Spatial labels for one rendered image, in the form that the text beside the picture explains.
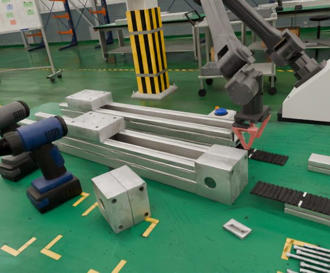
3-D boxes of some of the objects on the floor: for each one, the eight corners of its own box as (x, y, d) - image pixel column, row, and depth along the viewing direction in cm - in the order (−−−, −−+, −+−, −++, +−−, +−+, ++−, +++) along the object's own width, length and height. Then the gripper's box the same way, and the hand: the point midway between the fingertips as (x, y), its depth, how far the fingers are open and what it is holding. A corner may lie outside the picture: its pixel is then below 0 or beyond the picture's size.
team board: (-17, 89, 599) (-60, -22, 517) (0, 82, 643) (-38, -21, 561) (52, 83, 568) (18, -36, 486) (64, 76, 612) (35, -34, 530)
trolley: (276, 82, 404) (278, -1, 362) (276, 95, 358) (279, 2, 315) (200, 84, 438) (194, 9, 396) (191, 97, 392) (183, 13, 349)
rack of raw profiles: (26, 51, 1086) (5, -17, 993) (46, 46, 1154) (28, -18, 1062) (96, 49, 922) (78, -34, 829) (114, 43, 990) (99, -34, 898)
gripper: (256, 100, 75) (256, 155, 81) (272, 85, 83) (271, 136, 90) (230, 98, 79) (232, 150, 85) (248, 84, 87) (248, 132, 94)
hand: (252, 140), depth 87 cm, fingers open, 8 cm apart
